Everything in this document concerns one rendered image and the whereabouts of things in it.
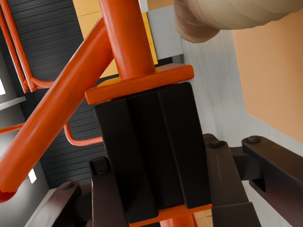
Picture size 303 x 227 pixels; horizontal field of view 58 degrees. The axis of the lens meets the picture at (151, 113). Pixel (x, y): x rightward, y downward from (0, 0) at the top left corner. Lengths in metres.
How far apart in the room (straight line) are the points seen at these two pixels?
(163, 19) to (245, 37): 7.25
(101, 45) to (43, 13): 11.21
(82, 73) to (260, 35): 0.20
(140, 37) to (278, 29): 0.15
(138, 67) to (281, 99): 0.18
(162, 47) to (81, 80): 7.36
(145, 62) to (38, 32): 11.26
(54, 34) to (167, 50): 5.12
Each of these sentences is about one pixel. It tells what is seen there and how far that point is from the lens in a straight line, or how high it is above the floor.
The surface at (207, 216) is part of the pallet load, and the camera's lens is 7.23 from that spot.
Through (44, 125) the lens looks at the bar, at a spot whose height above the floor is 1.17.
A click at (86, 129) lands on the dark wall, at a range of 11.33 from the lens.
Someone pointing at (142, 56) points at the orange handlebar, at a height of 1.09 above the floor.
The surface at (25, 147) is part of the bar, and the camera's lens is 0.20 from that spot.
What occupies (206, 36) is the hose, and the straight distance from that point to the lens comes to 0.22.
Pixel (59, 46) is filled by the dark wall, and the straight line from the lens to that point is 11.14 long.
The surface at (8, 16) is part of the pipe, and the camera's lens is 8.54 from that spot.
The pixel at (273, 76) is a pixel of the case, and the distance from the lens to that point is 0.30.
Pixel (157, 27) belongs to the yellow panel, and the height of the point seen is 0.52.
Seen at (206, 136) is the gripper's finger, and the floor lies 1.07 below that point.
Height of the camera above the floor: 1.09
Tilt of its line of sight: 1 degrees up
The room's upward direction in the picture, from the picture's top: 104 degrees counter-clockwise
